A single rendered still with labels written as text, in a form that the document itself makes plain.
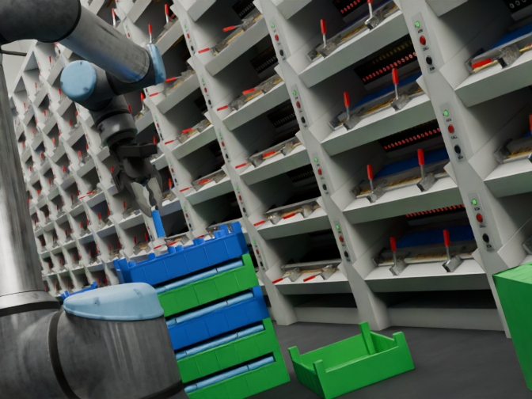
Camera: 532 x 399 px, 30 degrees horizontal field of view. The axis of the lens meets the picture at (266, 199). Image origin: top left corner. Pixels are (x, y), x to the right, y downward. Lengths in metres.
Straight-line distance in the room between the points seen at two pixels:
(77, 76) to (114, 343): 0.90
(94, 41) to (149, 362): 0.69
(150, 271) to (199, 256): 0.12
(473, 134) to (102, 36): 0.76
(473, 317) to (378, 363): 0.32
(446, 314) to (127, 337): 1.06
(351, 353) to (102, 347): 0.95
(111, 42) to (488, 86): 0.74
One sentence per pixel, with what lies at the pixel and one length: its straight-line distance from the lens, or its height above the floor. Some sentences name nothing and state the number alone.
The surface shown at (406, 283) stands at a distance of 2.47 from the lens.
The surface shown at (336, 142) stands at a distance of 2.57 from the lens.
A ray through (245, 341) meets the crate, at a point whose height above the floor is 0.12.
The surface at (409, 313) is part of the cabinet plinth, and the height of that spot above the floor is 0.04.
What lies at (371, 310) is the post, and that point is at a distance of 2.69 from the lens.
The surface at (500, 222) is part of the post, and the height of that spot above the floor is 0.24.
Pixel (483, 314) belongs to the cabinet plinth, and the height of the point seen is 0.04.
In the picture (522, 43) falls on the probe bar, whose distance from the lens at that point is 1.90.
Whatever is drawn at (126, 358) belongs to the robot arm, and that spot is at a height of 0.27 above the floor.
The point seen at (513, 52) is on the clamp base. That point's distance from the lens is 1.89.
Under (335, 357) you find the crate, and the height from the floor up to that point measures 0.02.
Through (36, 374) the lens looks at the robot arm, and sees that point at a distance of 1.62.
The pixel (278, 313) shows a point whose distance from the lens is 3.37.
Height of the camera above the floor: 0.45
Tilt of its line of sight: level
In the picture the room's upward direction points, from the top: 18 degrees counter-clockwise
